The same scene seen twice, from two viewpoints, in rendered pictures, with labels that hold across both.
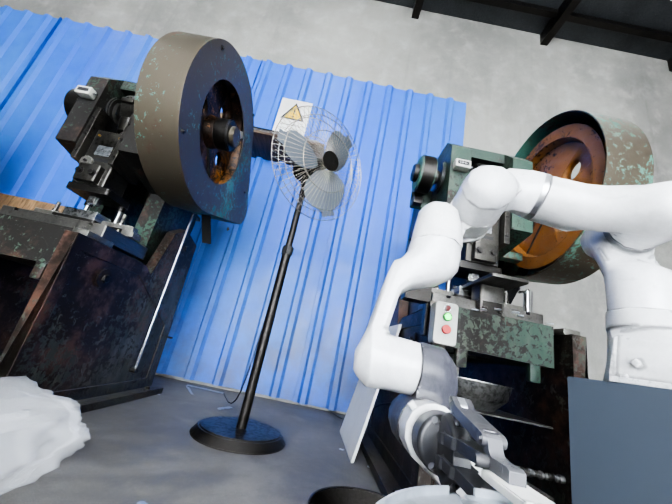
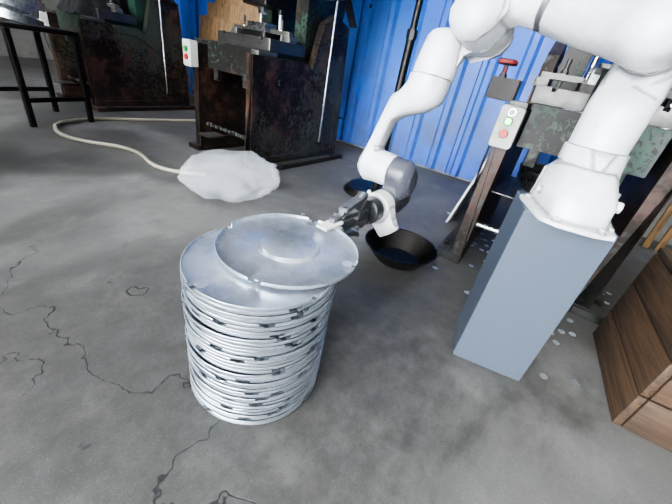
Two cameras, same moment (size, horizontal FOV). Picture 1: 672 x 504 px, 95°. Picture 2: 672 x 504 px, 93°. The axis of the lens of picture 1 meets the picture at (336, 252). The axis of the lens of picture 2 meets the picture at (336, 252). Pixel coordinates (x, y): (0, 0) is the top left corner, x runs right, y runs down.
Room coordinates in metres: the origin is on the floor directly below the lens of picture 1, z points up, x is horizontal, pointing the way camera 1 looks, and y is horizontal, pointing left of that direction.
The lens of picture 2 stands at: (-0.31, -0.54, 0.65)
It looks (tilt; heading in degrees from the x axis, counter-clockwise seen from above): 30 degrees down; 28
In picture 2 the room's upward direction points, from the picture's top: 11 degrees clockwise
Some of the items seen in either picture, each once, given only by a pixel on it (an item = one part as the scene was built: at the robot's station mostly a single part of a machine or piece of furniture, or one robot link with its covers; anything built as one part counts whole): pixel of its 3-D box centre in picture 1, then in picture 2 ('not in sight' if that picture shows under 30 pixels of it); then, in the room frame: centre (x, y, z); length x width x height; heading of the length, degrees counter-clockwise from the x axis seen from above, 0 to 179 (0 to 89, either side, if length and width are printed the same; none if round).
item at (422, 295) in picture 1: (414, 305); (497, 104); (1.11, -0.32, 0.62); 0.10 x 0.06 x 0.20; 90
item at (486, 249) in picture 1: (478, 235); not in sight; (1.29, -0.63, 1.04); 0.17 x 0.15 x 0.30; 0
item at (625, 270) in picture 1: (624, 261); (635, 83); (0.61, -0.63, 0.71); 0.18 x 0.11 x 0.25; 168
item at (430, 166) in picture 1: (428, 180); not in sight; (1.35, -0.39, 1.31); 0.22 x 0.12 x 0.22; 0
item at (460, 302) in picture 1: (469, 314); (600, 106); (1.33, -0.63, 0.68); 0.45 x 0.30 x 0.06; 90
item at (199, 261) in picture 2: not in sight; (263, 259); (0.08, -0.18, 0.31); 0.29 x 0.29 x 0.01
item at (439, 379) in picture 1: (421, 394); (397, 186); (0.61, -0.21, 0.36); 0.13 x 0.10 x 0.18; 177
